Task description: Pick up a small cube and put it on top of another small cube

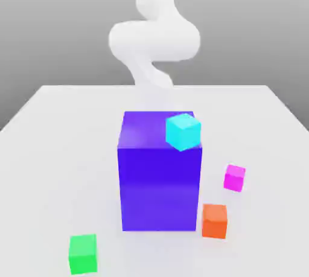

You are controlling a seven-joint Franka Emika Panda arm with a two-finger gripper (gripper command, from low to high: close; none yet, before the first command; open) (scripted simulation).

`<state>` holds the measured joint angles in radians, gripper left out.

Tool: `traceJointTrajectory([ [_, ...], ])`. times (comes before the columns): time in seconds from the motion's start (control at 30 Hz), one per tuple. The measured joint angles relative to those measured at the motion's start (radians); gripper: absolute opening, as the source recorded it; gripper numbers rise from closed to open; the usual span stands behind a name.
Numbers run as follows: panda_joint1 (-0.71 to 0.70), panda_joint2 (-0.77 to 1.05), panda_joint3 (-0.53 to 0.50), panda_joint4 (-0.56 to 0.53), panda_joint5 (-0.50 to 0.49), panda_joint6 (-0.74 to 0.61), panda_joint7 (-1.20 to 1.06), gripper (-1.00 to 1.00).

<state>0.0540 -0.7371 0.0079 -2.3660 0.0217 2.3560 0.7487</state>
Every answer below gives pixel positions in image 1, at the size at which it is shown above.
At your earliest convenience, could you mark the large purple box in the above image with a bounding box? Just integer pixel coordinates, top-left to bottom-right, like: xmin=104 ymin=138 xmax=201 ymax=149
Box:
xmin=116 ymin=110 xmax=203 ymax=232

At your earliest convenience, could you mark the small cyan cube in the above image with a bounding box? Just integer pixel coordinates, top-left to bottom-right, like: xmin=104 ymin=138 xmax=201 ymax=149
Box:
xmin=165 ymin=113 xmax=202 ymax=152

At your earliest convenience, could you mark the small green cube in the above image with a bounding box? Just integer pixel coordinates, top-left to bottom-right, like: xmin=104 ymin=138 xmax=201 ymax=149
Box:
xmin=68 ymin=234 xmax=98 ymax=276

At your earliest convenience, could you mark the small magenta cube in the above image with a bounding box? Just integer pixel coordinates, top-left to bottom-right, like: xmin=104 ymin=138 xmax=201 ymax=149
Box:
xmin=223 ymin=164 xmax=246 ymax=193

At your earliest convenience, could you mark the small orange cube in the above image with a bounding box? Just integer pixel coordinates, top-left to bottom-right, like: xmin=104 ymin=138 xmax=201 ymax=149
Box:
xmin=202 ymin=203 xmax=228 ymax=240

